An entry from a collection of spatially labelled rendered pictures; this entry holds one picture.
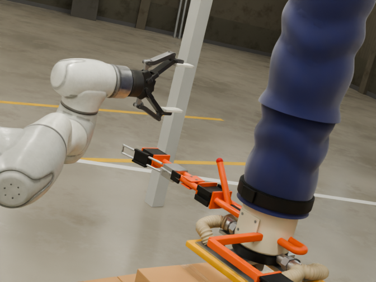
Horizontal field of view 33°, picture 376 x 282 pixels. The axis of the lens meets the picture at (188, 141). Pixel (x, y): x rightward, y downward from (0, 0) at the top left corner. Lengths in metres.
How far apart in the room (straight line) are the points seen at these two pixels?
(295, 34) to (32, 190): 0.89
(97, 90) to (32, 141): 0.53
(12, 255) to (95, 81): 2.62
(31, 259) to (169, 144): 1.64
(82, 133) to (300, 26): 0.63
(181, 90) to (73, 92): 3.47
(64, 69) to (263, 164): 0.60
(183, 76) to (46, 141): 3.92
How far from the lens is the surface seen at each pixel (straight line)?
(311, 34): 1.68
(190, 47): 4.98
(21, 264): 4.02
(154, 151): 2.30
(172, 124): 5.09
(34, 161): 1.08
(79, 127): 1.62
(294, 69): 1.69
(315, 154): 1.76
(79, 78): 1.59
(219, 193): 2.02
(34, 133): 1.15
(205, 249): 1.91
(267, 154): 1.76
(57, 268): 4.05
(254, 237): 1.80
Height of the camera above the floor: 1.88
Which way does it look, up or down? 14 degrees down
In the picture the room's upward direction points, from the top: 14 degrees clockwise
